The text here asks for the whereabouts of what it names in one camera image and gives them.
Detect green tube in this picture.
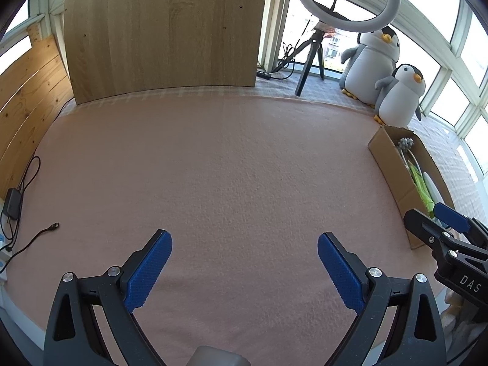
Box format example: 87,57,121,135
408,162,434,217

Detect white ring light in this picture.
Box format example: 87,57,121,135
288,0,402,34

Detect black tripod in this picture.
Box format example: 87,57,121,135
271,29,325,96

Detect black charging cable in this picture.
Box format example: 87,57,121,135
0,221,60,271

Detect back grey penguin plush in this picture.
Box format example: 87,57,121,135
339,26,400,105

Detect cardboard box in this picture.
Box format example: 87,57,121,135
367,124,456,251

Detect white gloved right hand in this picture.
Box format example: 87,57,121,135
440,289,487,365

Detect front grey penguin plush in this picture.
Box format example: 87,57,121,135
374,64,426,127

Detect white power strip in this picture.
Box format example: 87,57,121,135
0,234,12,284

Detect grey roller massager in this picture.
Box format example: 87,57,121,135
396,137,422,174

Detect grey penguin plush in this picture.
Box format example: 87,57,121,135
374,64,426,127
339,26,400,105

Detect black power adapter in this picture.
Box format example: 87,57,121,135
2,188,23,221

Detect light wood board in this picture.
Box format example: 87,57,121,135
64,0,265,103

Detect wooden slat headboard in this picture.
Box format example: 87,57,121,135
1,23,74,200

